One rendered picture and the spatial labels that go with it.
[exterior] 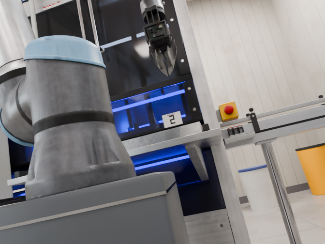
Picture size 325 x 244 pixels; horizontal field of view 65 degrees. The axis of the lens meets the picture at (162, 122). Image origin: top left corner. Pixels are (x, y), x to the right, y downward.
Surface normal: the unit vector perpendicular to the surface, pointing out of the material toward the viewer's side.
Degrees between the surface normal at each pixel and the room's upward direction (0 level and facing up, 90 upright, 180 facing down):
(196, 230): 90
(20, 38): 90
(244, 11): 90
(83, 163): 72
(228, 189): 90
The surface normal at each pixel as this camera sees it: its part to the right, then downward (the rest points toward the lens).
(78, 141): 0.25, -0.54
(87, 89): 0.64, -0.29
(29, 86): -0.71, 0.01
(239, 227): -0.22, -0.16
